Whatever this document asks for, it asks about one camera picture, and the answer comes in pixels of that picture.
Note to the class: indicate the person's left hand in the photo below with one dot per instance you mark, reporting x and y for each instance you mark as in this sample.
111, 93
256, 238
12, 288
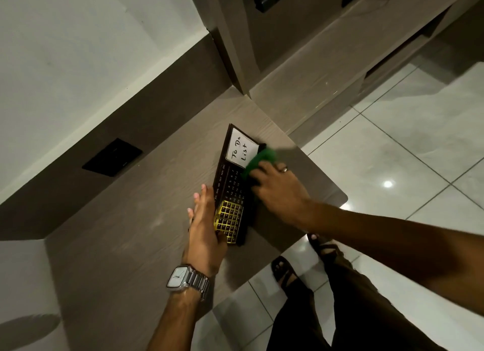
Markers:
204, 241

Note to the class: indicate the person's right hand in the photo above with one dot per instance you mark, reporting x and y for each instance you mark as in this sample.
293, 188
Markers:
281, 197

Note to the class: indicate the person's left fingers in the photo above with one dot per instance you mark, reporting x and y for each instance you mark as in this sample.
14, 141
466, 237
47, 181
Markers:
202, 207

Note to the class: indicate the dark brown calendar board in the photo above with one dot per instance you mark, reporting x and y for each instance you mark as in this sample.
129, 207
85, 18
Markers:
230, 190

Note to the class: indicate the green cleaning cloth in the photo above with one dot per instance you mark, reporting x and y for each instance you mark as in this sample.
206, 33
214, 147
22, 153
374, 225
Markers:
261, 159

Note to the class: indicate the person's right forearm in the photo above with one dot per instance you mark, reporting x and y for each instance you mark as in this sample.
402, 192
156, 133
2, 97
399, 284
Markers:
389, 244

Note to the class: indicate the person's left forearm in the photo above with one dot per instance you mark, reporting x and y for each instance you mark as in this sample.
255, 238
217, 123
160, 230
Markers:
176, 320

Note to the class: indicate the white note card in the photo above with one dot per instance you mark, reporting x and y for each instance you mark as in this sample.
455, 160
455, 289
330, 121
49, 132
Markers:
242, 148

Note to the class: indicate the silver square wristwatch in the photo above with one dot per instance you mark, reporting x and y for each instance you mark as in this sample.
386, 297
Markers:
185, 279

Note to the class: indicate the black sandal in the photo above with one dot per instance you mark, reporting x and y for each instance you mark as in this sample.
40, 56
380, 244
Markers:
284, 273
325, 246

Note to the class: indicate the dark trousers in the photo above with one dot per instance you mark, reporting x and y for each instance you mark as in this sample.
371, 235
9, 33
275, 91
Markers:
351, 313

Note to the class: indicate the brown wooden cabinet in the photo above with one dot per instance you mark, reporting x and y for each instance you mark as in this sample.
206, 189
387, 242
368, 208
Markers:
302, 51

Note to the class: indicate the yellow grid calendar frame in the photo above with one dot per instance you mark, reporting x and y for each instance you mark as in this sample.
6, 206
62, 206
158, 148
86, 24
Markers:
228, 218

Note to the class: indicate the black wall socket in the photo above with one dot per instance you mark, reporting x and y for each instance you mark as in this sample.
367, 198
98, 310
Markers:
112, 157

